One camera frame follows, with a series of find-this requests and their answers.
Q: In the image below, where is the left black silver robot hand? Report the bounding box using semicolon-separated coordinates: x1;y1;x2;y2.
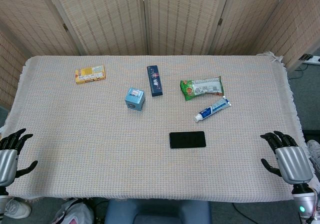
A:
0;128;39;187

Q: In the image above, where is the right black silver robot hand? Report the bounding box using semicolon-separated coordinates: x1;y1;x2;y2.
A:
259;130;315;185

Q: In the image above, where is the teal smartphone with black screen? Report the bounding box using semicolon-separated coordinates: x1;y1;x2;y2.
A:
169;131;207;149

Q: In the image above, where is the white sneaker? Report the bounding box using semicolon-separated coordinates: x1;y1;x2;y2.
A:
306;139;320;165
2;197;32;219

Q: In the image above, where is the white plastic bag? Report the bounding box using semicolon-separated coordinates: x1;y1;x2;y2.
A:
50;198;95;224

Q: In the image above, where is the woven folding screen panel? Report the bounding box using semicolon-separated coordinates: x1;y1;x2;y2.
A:
142;0;235;56
208;0;302;57
0;30;26;107
269;0;320;68
48;0;149;56
0;0;81;57

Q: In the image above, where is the beige woven tablecloth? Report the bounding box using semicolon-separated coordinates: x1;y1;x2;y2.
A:
1;51;313;203

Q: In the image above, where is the blue white toothpaste tube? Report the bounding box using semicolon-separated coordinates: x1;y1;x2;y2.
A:
194;95;232;123

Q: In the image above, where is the white power strip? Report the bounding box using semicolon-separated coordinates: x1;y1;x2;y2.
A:
302;54;320;65

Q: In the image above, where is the green snack bag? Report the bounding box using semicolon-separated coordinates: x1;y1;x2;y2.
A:
179;76;225;102

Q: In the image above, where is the yellow flat cardboard box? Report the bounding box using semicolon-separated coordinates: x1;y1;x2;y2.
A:
75;65;107;84

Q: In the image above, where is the light blue cube box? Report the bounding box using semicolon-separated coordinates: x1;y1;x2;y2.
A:
124;87;146;111

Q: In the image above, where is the dark blue long box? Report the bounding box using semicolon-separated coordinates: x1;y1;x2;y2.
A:
146;65;165;97

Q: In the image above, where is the black floor cable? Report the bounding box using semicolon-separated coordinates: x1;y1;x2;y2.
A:
289;65;310;80
231;202;267;221

